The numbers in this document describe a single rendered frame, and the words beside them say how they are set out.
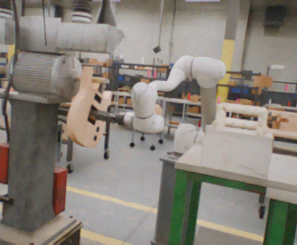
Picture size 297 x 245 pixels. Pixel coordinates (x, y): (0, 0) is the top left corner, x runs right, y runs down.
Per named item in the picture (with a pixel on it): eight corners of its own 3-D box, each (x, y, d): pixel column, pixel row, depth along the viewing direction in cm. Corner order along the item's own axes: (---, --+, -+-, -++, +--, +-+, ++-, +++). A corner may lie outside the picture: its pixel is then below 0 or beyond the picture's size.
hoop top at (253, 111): (216, 110, 122) (217, 103, 122) (217, 110, 125) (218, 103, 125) (267, 117, 115) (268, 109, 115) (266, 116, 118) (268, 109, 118)
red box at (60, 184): (25, 208, 202) (28, 157, 198) (37, 202, 214) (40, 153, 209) (55, 217, 194) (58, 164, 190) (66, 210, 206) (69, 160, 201)
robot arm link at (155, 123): (141, 121, 163) (137, 103, 155) (167, 125, 158) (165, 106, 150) (133, 135, 156) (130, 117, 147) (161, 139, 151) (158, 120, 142)
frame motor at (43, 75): (1, 92, 171) (3, 48, 168) (33, 92, 197) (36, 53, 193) (59, 100, 158) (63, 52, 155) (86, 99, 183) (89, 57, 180)
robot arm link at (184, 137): (177, 147, 238) (180, 121, 235) (198, 152, 229) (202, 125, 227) (169, 151, 223) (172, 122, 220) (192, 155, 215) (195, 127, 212)
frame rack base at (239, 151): (200, 167, 125) (204, 127, 123) (205, 159, 139) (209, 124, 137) (268, 180, 116) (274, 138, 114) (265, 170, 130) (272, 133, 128)
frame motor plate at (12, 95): (-3, 96, 174) (-3, 90, 173) (26, 95, 196) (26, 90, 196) (47, 103, 162) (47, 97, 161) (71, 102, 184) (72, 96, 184)
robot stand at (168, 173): (163, 229, 255) (172, 152, 246) (193, 240, 242) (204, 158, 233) (149, 243, 230) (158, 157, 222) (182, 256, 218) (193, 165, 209)
